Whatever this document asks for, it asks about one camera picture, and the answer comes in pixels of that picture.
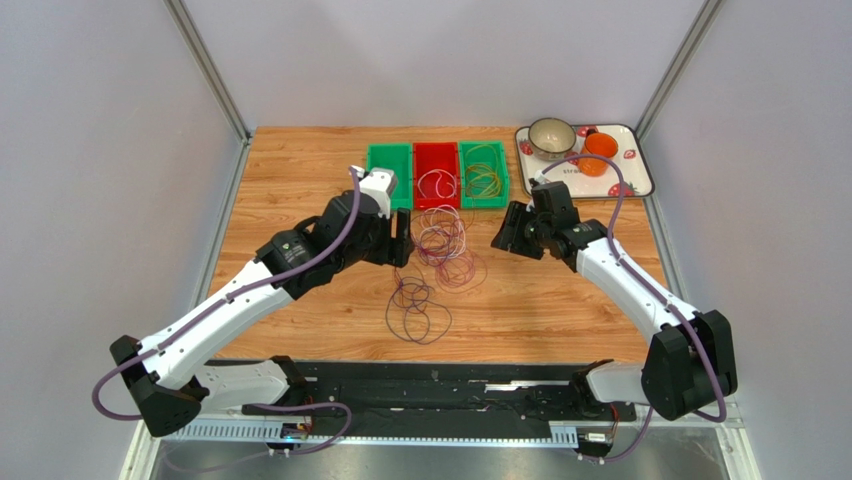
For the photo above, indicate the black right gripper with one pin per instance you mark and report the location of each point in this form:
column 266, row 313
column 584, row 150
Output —
column 524, row 233

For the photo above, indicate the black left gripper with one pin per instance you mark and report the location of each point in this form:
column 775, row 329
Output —
column 387, row 254

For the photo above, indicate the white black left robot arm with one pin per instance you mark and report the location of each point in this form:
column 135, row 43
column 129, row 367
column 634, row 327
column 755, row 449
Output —
column 162, row 371

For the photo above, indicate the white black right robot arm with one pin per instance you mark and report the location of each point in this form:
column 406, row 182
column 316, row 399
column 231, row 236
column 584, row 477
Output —
column 690, row 363

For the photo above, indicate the right green plastic bin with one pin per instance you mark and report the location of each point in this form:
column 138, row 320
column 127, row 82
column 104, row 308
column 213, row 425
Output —
column 484, row 175

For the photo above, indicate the green plastic bin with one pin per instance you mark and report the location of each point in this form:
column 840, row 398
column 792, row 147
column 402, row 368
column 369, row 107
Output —
column 484, row 175
column 397, row 157

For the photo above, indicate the left green plastic bin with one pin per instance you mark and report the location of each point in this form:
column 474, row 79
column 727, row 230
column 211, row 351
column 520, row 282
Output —
column 397, row 157

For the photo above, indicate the red plastic bin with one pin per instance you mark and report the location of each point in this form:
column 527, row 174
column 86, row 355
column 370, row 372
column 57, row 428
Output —
column 436, row 175

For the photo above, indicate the beige ceramic bowl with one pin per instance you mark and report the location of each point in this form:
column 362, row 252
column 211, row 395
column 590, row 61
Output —
column 551, row 138

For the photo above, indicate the orange plastic cup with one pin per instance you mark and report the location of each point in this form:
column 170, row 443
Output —
column 599, row 144

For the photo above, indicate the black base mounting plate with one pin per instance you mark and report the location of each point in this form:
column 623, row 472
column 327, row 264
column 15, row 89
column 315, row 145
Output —
column 286, row 402

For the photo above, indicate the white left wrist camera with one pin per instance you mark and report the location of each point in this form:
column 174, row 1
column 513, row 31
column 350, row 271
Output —
column 379, row 184

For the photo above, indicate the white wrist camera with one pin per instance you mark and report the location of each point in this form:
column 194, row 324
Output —
column 538, row 179
column 379, row 184

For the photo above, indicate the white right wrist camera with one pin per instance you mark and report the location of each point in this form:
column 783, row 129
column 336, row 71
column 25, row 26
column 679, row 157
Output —
column 538, row 179

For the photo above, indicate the right aluminium corner post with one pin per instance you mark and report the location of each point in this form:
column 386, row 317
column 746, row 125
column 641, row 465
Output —
column 688, row 47

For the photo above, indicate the aluminium corner post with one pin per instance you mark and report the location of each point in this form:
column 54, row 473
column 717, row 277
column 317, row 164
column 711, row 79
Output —
column 193, row 38
column 688, row 47

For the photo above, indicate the left aluminium corner post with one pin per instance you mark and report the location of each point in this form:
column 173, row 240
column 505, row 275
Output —
column 193, row 38

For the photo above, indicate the aluminium frame rail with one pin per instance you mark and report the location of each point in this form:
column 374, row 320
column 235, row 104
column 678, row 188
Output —
column 688, row 448

